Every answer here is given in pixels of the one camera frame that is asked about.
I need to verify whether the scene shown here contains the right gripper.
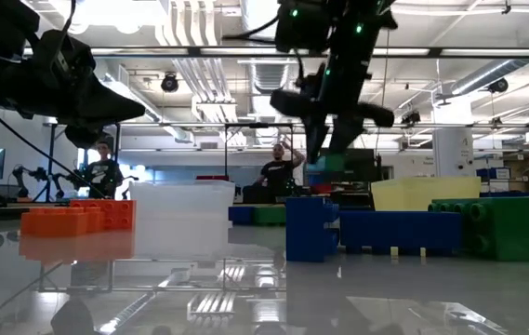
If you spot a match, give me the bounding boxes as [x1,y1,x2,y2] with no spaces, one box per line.
[270,63,396,165]

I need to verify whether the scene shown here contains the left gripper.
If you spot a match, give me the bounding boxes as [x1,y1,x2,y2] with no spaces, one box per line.
[0,28,147,151]

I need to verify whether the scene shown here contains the orange toy building block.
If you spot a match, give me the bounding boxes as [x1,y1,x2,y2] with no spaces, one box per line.
[20,207,89,237]
[69,199,137,232]

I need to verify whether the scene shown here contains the blue toy building block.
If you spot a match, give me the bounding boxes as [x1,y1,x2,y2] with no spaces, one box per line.
[228,206,255,227]
[339,211,463,256]
[285,196,340,263]

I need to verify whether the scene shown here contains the green toy building block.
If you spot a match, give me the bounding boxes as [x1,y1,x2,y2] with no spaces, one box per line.
[252,206,287,227]
[428,196,529,262]

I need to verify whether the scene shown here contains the large black monitor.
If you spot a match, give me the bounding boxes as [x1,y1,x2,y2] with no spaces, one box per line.
[318,147,382,183]

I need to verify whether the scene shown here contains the person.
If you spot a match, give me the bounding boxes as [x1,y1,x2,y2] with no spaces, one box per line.
[81,141,125,200]
[253,137,307,204]

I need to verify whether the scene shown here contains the yellow plastic bin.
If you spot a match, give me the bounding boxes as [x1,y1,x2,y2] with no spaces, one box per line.
[370,176,483,213]

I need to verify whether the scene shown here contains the clear plastic bin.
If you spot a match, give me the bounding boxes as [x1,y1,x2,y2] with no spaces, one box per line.
[128,180,236,220]

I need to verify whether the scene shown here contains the white building column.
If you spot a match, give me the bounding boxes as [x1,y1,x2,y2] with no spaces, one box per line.
[432,95,474,179]

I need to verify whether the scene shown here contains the blue storage bin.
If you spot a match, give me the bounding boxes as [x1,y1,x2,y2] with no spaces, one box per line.
[476,167,512,181]

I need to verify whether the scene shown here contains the white glossy table sheet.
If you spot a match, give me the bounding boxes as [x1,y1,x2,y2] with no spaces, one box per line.
[0,216,529,335]

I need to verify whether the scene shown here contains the silver slanted ceiling pipe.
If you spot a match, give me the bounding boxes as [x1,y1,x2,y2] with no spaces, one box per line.
[449,27,529,97]

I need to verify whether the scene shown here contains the black background rig frame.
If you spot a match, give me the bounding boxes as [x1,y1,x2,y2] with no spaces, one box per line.
[47,121,122,202]
[224,122,295,181]

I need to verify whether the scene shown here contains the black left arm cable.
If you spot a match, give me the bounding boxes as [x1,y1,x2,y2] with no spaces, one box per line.
[0,105,107,200]

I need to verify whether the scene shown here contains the silver round ceiling duct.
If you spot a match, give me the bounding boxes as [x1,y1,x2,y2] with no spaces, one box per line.
[240,0,293,146]

